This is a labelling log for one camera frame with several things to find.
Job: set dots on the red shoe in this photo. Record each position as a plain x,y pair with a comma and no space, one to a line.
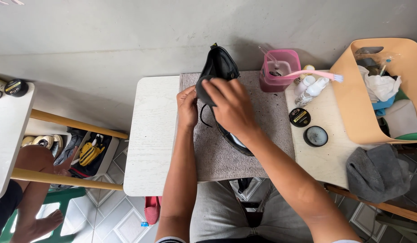
152,209

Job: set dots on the black polish tin lid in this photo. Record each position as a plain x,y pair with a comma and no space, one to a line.
300,117

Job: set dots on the clear plastic stick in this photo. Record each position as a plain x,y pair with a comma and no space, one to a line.
267,54

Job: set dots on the beige plastic basket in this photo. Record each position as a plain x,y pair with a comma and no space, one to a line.
350,101

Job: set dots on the black leather boot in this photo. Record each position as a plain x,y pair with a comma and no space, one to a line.
219,64

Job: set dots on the pink toothbrush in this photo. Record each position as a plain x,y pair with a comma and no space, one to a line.
313,73

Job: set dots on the blue cloth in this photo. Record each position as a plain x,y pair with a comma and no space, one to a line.
384,103

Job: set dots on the grey cloth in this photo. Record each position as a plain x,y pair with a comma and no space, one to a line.
377,175

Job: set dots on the green plastic stool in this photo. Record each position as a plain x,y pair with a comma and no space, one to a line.
65,195

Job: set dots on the white spray bottle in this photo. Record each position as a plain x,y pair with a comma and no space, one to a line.
313,91

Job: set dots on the person's left fingers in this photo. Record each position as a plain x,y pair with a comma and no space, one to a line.
185,92

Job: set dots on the grey work mat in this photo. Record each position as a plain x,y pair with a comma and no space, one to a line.
225,162

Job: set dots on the wooden bar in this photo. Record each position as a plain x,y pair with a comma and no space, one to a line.
380,204

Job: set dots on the pink plastic container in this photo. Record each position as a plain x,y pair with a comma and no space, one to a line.
279,86

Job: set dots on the dark grey garment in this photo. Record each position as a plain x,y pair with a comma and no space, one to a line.
68,146

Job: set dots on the closed black polish tin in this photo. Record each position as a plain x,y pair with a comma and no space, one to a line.
16,87

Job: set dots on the white side table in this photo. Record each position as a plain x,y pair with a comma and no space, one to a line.
9,135

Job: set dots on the yellow bag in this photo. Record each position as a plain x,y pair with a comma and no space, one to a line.
90,153

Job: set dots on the person's left hand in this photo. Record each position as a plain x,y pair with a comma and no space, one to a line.
187,111

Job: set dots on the white sneakers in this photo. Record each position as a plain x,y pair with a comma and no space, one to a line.
43,141

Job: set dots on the small white bottle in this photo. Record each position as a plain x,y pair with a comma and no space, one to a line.
303,85

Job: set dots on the person's right fingers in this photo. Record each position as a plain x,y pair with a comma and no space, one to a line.
219,88

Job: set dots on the green plastic item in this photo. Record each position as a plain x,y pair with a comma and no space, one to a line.
412,136

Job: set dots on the yellow capped bottle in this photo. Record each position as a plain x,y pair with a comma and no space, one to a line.
308,68

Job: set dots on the person's right hand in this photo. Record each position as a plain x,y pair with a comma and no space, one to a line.
233,109

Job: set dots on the person's grey trousers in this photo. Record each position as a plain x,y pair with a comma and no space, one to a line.
218,216

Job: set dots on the white storage bin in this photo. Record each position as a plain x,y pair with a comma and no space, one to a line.
108,158

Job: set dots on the open black polish tin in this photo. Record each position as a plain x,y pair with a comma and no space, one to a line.
315,136

